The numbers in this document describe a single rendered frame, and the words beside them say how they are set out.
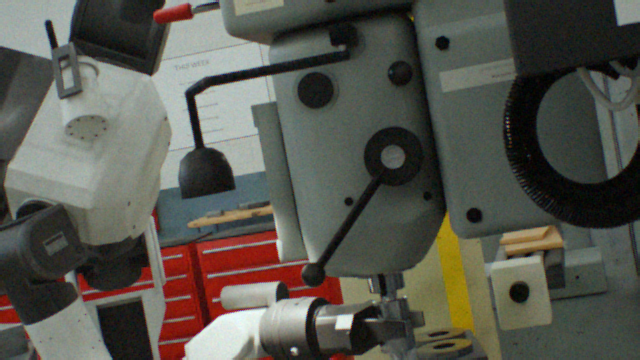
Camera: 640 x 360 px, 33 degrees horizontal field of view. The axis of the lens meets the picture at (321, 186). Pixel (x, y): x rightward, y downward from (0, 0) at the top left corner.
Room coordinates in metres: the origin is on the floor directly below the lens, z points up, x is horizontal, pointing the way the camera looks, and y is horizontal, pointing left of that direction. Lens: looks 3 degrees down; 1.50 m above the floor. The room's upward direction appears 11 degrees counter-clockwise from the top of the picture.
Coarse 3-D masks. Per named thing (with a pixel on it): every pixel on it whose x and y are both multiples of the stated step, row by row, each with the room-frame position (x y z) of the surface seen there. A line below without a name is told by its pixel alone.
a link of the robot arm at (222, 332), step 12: (216, 324) 1.50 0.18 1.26; (228, 324) 1.49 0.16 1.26; (240, 324) 1.48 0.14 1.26; (204, 336) 1.51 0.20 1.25; (216, 336) 1.50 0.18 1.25; (228, 336) 1.49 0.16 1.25; (240, 336) 1.47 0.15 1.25; (252, 336) 1.49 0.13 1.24; (192, 348) 1.52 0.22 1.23; (204, 348) 1.51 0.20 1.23; (216, 348) 1.49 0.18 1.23; (228, 348) 1.48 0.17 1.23; (240, 348) 1.47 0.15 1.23; (252, 348) 1.49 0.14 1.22
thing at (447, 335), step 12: (420, 336) 1.82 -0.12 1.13; (432, 336) 1.83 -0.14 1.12; (444, 336) 1.79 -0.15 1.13; (456, 336) 1.78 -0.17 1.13; (468, 336) 1.82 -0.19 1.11; (420, 348) 1.73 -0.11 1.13; (432, 348) 1.72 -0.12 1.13; (444, 348) 1.74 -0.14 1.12; (456, 348) 1.68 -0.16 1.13; (468, 348) 1.69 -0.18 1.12; (480, 348) 1.71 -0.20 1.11
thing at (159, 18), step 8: (168, 8) 1.55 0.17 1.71; (176, 8) 1.54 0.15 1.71; (184, 8) 1.54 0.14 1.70; (192, 8) 1.54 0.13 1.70; (200, 8) 1.54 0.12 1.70; (208, 8) 1.54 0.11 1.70; (216, 8) 1.54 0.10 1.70; (160, 16) 1.55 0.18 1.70; (168, 16) 1.55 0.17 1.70; (176, 16) 1.54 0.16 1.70; (184, 16) 1.54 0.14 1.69; (192, 16) 1.55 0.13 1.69
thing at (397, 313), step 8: (408, 304) 1.41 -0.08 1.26; (376, 312) 1.41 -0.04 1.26; (384, 312) 1.40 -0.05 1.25; (392, 312) 1.40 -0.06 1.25; (400, 312) 1.40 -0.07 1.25; (408, 312) 1.41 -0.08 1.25; (400, 320) 1.40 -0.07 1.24; (408, 320) 1.40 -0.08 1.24; (408, 328) 1.40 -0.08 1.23; (408, 336) 1.40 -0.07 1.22; (384, 344) 1.40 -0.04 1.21; (392, 344) 1.40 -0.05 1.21; (400, 344) 1.40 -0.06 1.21; (408, 344) 1.40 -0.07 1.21; (384, 352) 1.41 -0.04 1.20; (392, 352) 1.40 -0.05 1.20; (400, 352) 1.40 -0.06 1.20
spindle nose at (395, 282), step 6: (384, 276) 1.39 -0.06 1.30; (390, 276) 1.40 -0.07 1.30; (396, 276) 1.40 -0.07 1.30; (402, 276) 1.41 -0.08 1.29; (372, 282) 1.40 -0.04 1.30; (378, 282) 1.40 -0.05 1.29; (390, 282) 1.40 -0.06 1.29; (396, 282) 1.40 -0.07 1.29; (402, 282) 1.41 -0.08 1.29; (372, 288) 1.41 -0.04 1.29; (378, 288) 1.40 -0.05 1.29; (390, 288) 1.39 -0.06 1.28; (396, 288) 1.40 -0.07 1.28; (402, 288) 1.41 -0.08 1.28
